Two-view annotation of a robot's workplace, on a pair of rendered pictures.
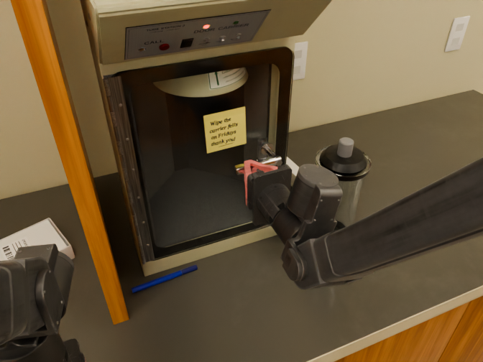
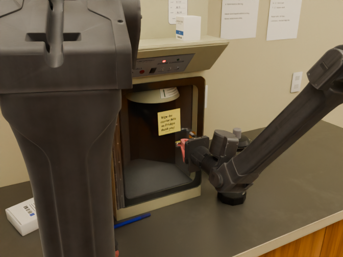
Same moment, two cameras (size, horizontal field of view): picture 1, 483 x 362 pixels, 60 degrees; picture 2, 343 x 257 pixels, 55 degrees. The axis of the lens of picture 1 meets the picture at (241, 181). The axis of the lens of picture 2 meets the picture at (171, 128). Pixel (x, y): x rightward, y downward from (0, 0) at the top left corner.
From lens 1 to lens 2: 0.32 m
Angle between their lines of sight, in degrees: 15
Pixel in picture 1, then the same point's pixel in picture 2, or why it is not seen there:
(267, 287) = (196, 223)
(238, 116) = (176, 113)
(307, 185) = (220, 137)
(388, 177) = not seen: hidden behind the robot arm
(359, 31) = (238, 79)
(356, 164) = (243, 141)
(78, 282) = not seen: hidden behind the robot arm
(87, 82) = not seen: hidden behind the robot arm
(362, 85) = (242, 112)
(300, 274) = (220, 181)
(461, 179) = (289, 107)
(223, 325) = (171, 243)
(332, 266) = (237, 171)
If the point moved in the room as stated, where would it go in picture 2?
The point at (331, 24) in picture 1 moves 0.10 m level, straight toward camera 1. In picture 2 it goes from (221, 75) to (221, 80)
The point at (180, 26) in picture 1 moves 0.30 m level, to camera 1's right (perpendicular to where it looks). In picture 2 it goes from (152, 60) to (267, 58)
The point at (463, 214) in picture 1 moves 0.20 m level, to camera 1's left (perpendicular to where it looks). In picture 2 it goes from (292, 121) to (187, 124)
